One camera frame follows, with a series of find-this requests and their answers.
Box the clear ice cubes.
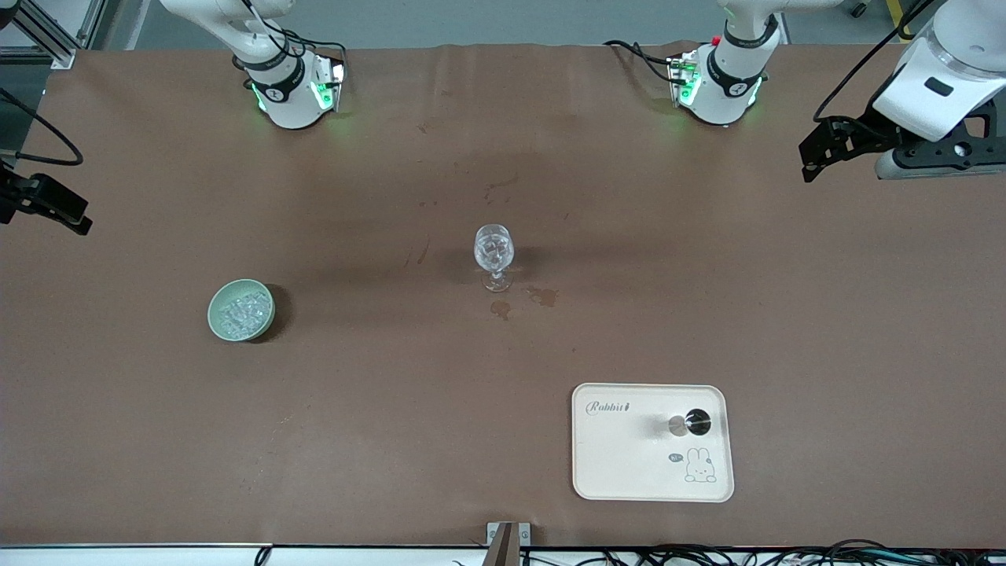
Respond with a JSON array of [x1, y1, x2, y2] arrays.
[[220, 291, 266, 335]]

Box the steel jigger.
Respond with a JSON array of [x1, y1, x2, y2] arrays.
[[668, 408, 713, 438]]

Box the clear wine glass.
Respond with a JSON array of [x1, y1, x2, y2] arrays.
[[473, 224, 516, 293]]

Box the pale green bowl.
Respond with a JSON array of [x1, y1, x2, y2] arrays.
[[207, 278, 276, 344]]

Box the cream rabbit print tray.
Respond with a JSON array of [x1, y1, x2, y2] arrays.
[[571, 382, 736, 504]]

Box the brown table cover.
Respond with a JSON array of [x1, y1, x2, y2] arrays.
[[0, 41, 1006, 549]]

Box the black left camera mount plate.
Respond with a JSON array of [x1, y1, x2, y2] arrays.
[[892, 98, 1006, 171]]

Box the aluminium frame post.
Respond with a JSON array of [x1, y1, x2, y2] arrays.
[[8, 0, 119, 70]]

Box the black left arm base cable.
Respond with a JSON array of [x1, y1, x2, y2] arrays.
[[604, 38, 685, 86]]

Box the black arm base cable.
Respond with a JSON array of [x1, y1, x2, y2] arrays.
[[267, 30, 348, 79], [604, 38, 685, 86]]

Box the black right arm base cable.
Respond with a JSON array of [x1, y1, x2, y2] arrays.
[[267, 30, 348, 79]]

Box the black cable bundle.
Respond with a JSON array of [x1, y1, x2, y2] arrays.
[[519, 539, 1006, 566]]

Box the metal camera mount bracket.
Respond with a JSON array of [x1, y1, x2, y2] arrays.
[[486, 521, 531, 566]]

